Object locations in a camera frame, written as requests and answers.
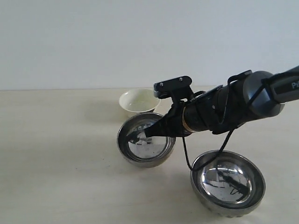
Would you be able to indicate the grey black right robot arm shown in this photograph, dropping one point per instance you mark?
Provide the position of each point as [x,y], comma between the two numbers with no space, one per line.
[246,97]

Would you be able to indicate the steel bowl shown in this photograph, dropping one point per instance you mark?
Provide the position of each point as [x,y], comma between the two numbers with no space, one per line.
[230,186]
[139,150]

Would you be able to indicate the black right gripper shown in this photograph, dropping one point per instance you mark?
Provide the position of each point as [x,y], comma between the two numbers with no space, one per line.
[168,126]

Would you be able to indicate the white ceramic bowl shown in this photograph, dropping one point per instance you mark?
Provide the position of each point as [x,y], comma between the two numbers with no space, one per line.
[136,101]

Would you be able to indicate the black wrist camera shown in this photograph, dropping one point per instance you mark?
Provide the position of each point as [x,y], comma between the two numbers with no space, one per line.
[176,89]

